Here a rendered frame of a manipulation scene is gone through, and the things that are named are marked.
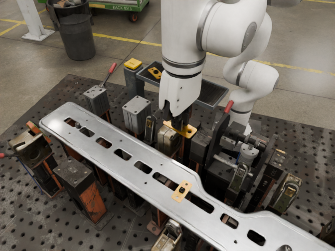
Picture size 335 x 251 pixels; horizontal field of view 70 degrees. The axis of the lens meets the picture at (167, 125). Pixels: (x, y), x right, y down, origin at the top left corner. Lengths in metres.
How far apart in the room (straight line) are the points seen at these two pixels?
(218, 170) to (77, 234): 0.65
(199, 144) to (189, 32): 0.54
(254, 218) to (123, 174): 0.46
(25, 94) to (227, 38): 2.99
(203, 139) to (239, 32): 0.57
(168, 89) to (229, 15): 0.18
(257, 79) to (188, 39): 0.67
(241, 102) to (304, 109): 1.92
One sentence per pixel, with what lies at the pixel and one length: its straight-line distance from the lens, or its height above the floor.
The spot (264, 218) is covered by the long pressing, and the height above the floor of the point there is 1.00.
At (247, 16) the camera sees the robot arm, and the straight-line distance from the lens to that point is 0.40.
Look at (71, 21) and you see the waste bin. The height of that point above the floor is 0.56.
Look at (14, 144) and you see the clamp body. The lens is 1.05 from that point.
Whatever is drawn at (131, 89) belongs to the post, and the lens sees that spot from 1.20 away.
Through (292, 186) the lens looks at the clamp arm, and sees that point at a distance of 0.83.
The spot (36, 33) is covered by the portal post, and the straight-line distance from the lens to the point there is 4.47.
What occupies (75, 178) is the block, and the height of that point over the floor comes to 1.03.
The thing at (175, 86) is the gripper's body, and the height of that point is 1.47.
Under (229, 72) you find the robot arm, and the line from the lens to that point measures 1.06.
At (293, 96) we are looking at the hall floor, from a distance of 3.13.
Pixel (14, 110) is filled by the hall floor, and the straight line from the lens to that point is 3.07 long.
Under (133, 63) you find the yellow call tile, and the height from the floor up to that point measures 1.16.
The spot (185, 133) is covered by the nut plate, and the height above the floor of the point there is 1.31.
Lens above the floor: 1.74
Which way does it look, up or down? 46 degrees down
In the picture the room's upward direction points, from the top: straight up
